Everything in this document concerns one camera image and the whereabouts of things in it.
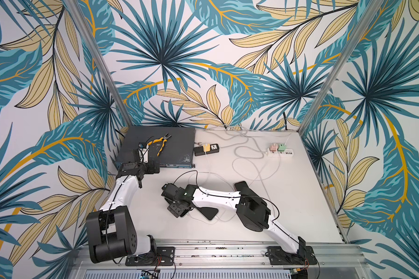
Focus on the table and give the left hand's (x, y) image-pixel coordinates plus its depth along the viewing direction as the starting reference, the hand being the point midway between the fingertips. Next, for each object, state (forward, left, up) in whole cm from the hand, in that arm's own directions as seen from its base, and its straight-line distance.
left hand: (149, 163), depth 88 cm
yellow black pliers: (+22, -3, -6) cm, 23 cm away
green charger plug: (+17, -74, -6) cm, 76 cm away
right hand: (-24, -12, -12) cm, 29 cm away
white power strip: (+16, -78, -10) cm, 80 cm away
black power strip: (+17, -24, -11) cm, 32 cm away
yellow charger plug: (+16, -29, -7) cm, 34 cm away
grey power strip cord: (+22, -51, -13) cm, 57 cm away
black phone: (-20, -31, -11) cm, 39 cm away
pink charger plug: (+16, -68, -5) cm, 70 cm away
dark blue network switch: (+18, -8, -9) cm, 22 cm away
